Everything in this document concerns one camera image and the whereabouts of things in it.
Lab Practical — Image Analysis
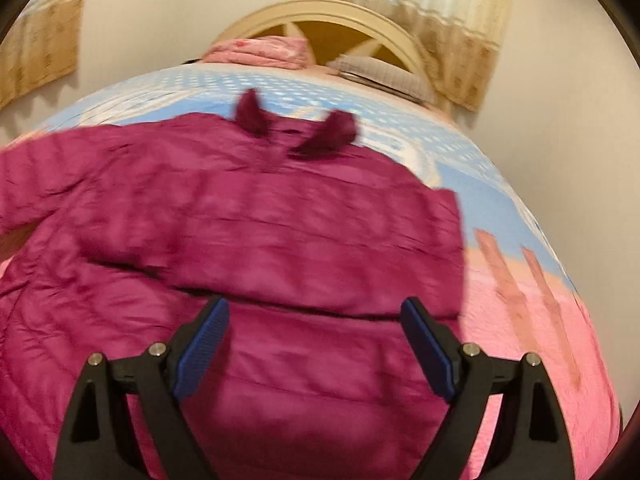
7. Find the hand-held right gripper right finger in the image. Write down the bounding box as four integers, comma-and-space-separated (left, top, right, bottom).
400, 297, 576, 480

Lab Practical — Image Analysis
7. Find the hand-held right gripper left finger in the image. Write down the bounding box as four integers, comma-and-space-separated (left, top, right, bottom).
52, 296, 232, 480

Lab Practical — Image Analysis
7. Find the pink floral folded quilt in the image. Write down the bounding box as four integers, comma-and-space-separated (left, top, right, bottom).
202, 36, 309, 69

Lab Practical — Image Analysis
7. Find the blue and pink printed blanket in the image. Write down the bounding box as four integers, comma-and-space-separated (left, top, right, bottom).
0, 62, 626, 480

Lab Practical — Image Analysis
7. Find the cream wooden bed headboard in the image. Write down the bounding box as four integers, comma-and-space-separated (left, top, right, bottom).
210, 0, 432, 77

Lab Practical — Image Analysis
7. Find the grey striped pillow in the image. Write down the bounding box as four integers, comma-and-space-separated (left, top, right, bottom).
325, 55, 439, 106

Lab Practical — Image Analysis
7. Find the beige patterned curtain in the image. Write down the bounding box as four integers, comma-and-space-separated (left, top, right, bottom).
0, 0, 86, 108
307, 0, 518, 112

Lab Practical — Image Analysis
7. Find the magenta down jacket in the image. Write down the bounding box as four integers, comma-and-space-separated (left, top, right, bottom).
0, 89, 468, 480

